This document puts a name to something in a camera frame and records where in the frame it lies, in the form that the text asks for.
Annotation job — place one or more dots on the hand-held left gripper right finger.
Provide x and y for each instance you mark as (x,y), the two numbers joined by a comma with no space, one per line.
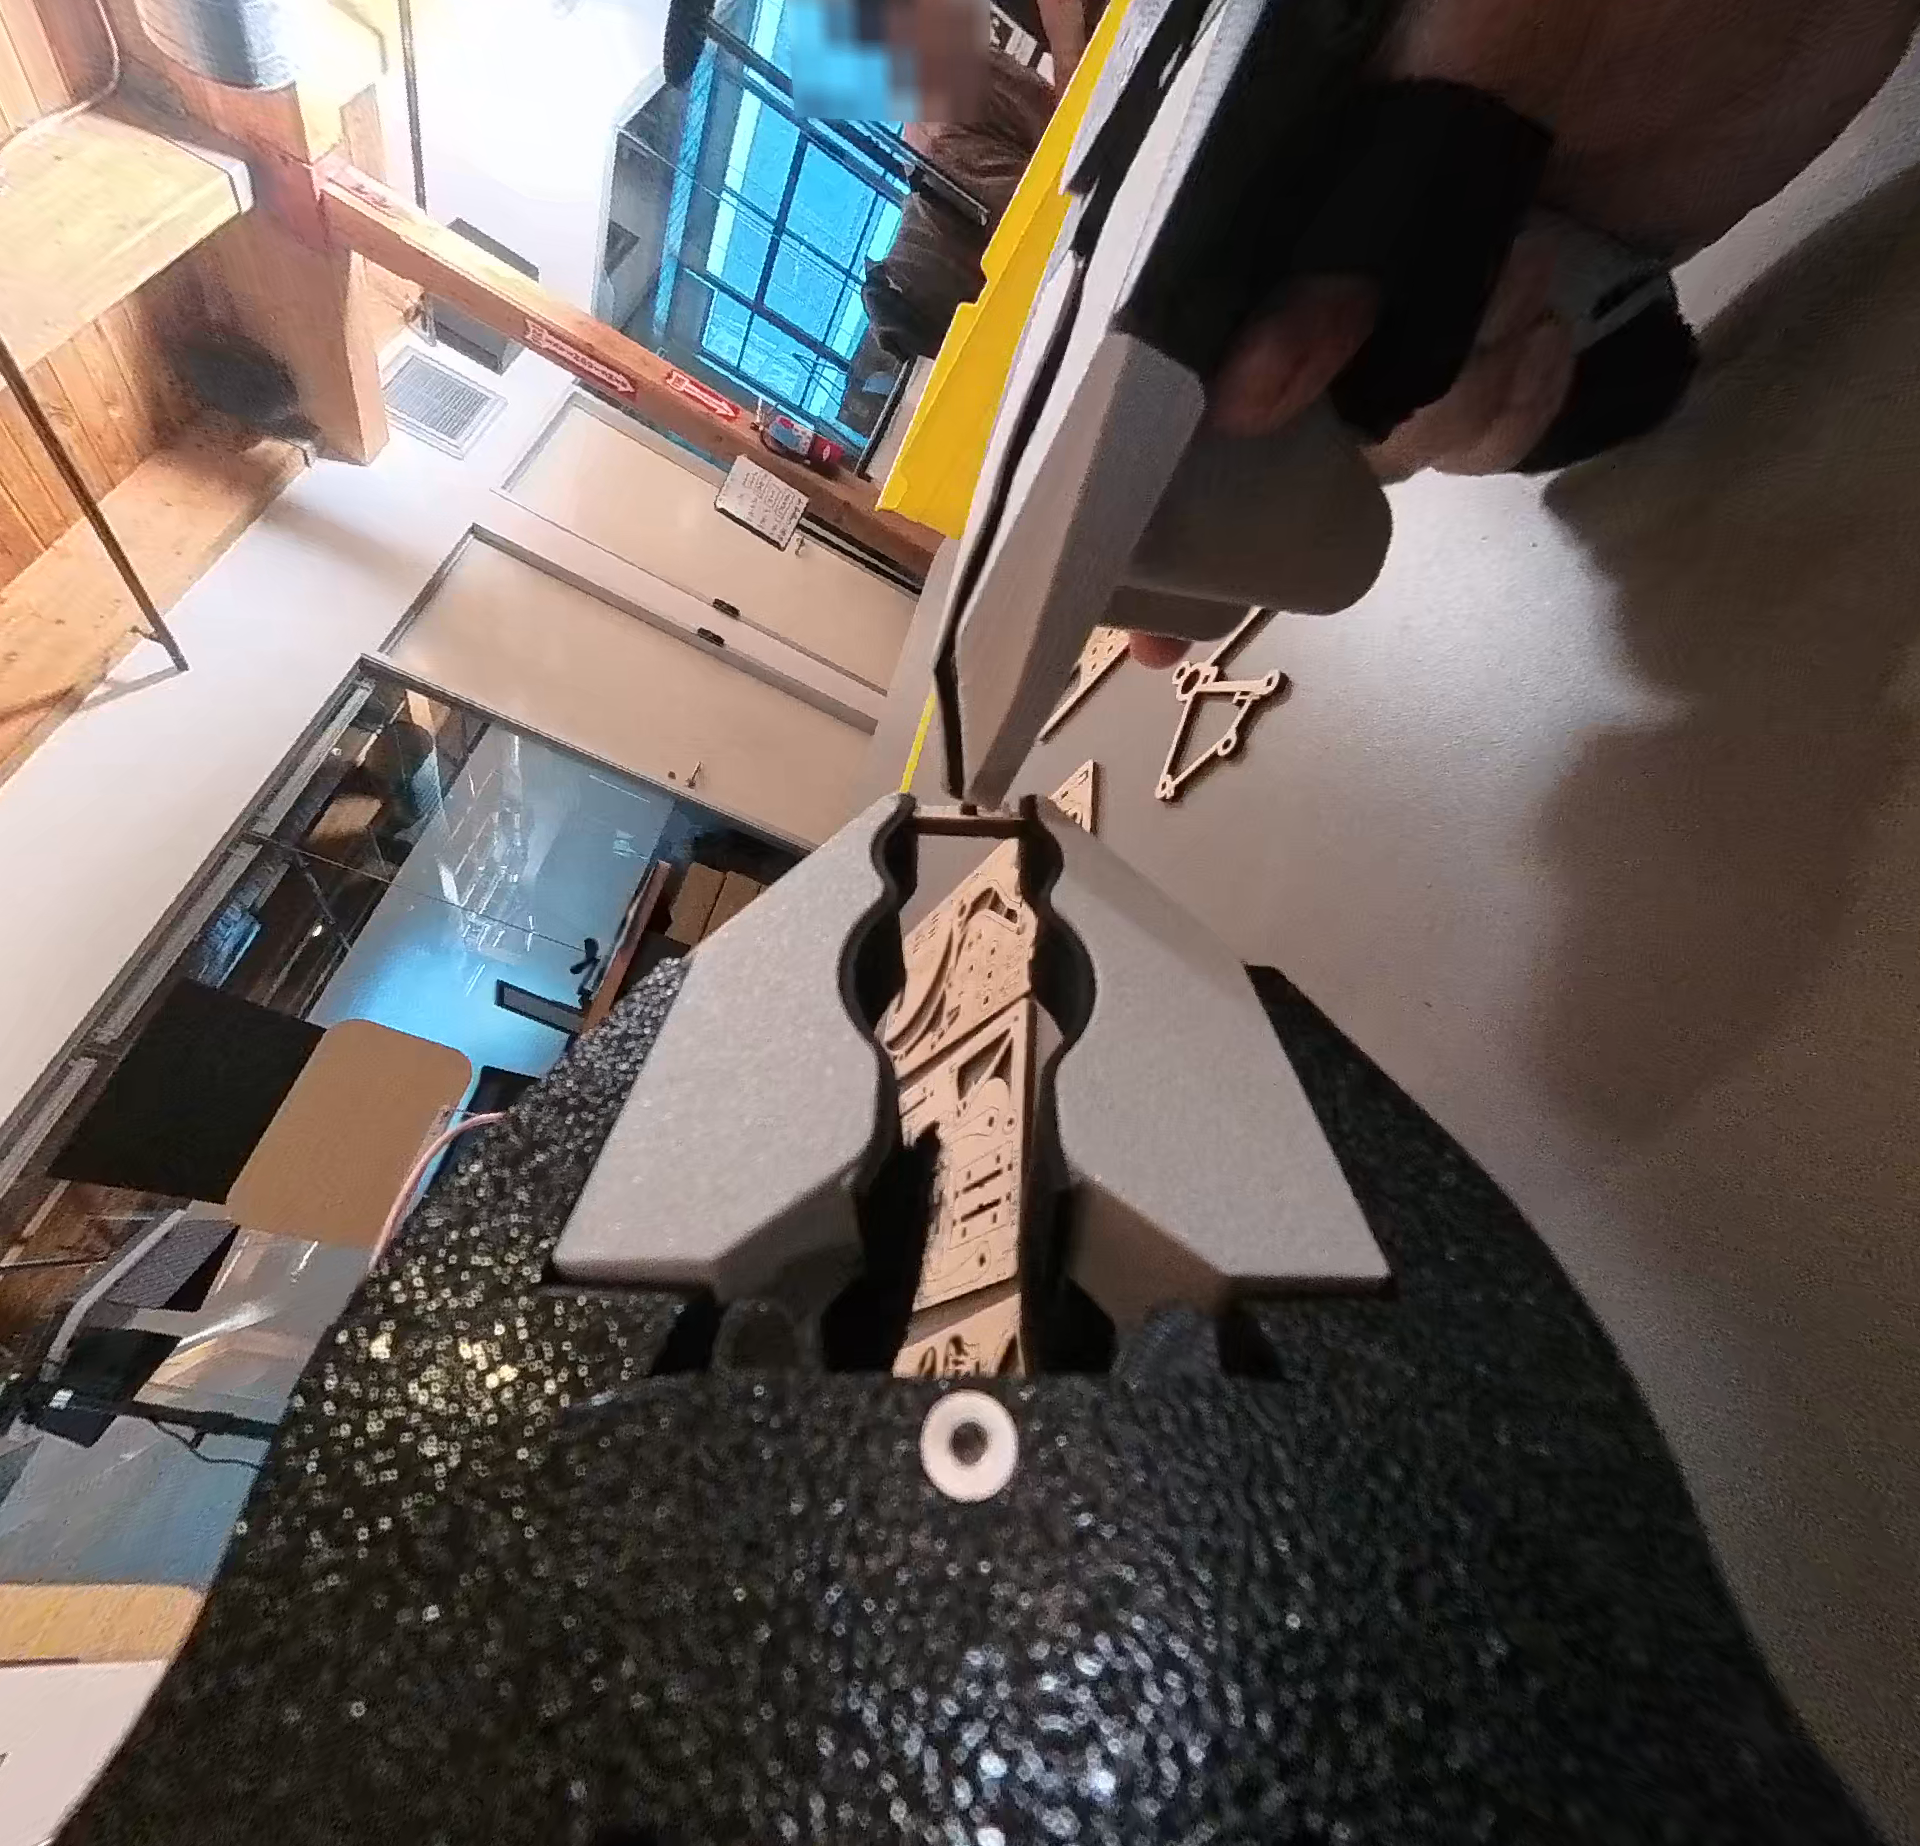
(1214,1125)

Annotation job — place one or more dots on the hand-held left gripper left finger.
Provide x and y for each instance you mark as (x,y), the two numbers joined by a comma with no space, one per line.
(718,1125)

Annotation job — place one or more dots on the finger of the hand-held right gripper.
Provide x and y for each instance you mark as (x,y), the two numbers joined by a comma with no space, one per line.
(1083,527)

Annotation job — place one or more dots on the large paned window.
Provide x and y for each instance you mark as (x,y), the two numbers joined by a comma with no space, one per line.
(783,271)

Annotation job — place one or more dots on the black floor lamp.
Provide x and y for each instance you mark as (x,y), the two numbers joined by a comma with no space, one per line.
(692,9)

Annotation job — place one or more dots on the person's right hand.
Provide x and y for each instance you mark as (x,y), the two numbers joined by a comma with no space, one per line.
(1650,47)

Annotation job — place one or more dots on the black monitor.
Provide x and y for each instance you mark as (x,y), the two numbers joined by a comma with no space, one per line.
(178,1095)

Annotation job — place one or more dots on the wooden sheet with wheel cutouts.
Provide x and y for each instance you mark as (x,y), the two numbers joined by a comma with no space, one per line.
(961,1354)

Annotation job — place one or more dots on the wall air vent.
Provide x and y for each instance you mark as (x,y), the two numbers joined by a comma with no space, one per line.
(447,397)

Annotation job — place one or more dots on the red fire extinguisher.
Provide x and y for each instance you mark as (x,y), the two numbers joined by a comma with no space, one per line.
(804,437)

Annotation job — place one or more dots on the wooden sheet with round holes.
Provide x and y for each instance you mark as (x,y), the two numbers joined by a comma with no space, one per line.
(1083,803)

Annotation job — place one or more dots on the wooden pillar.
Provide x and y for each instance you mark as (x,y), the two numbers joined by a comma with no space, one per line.
(436,261)

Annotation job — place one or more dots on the white notice paper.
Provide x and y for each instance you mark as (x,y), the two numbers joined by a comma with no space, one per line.
(762,501)

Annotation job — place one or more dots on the small slotted wooden part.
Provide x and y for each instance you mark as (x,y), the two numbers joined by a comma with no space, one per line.
(977,824)

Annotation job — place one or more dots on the wooden sheet with frame cutouts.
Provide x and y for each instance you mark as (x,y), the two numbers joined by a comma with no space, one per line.
(977,1201)

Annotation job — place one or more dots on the silver ventilation duct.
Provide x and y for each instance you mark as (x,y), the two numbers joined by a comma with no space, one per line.
(225,0)

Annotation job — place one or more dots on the yellow plastic bin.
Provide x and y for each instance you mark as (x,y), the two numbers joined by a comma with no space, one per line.
(965,378)

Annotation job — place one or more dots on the wooden linkage part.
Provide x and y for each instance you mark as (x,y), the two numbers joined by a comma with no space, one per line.
(1191,675)

